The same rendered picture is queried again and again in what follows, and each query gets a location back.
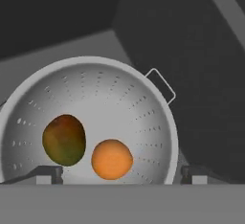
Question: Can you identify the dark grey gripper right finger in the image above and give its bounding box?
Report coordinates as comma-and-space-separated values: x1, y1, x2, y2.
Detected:
180, 165, 245, 185

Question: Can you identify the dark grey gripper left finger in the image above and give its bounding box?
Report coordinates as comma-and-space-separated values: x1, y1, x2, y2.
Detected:
0, 165, 64, 185

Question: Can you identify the green and red mango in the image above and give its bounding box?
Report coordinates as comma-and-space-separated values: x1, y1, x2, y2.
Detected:
41, 114, 87, 168

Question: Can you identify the orange tangerine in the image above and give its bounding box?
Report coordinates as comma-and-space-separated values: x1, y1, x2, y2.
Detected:
91, 139, 134, 181

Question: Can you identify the white metal colander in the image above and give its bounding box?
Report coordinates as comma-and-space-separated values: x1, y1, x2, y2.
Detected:
0, 55, 180, 185

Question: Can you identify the dark grey sink basin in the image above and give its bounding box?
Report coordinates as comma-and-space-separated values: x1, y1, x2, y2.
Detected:
112, 0, 245, 184

